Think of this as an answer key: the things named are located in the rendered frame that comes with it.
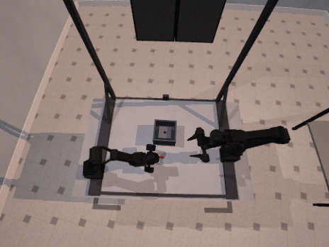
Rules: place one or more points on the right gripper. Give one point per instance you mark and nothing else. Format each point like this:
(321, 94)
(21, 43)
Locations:
(150, 149)

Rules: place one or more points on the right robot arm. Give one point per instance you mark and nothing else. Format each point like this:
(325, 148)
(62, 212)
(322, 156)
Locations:
(137, 158)

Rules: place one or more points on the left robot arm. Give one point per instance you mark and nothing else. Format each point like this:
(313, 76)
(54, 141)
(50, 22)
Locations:
(237, 137)

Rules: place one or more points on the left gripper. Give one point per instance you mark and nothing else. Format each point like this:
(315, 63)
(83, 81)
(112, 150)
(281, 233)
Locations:
(204, 157)

